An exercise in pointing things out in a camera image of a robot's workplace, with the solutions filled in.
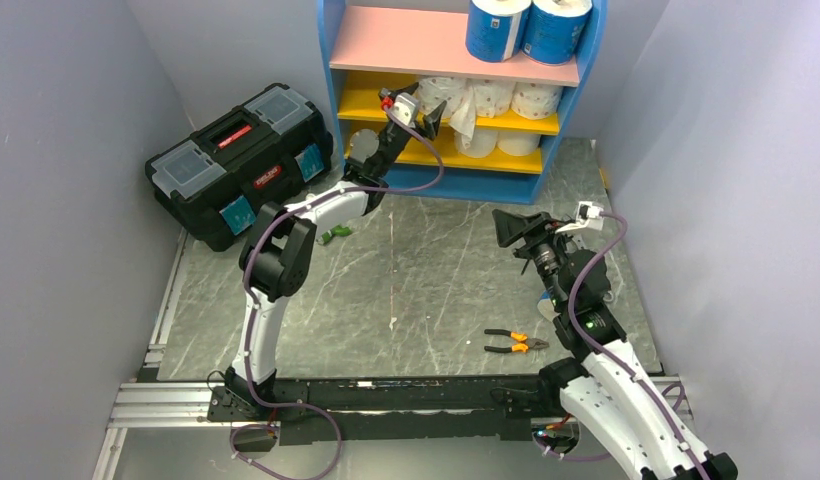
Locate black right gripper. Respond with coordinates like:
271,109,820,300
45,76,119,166
492,208,578,310

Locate plain white roll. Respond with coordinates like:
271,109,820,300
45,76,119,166
497,131,542,157
454,128,498,159

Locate white dotted roll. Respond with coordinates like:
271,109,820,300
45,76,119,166
469,79,516,118

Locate blue cartoon roll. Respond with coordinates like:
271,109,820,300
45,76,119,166
522,0,593,65

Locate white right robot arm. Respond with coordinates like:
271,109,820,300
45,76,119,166
492,201,739,479

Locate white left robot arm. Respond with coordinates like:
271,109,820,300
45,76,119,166
223,84,447,420

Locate blue shelf unit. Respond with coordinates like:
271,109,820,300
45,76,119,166
318,1,608,204

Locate green pipe valve fitting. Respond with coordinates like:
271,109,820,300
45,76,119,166
317,225,353,245

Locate black toolbox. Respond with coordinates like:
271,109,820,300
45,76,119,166
144,83,334,252

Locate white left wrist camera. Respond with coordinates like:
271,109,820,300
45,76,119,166
381,93,419,128

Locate orange handled pliers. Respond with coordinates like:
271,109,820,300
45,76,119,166
484,329,550,354

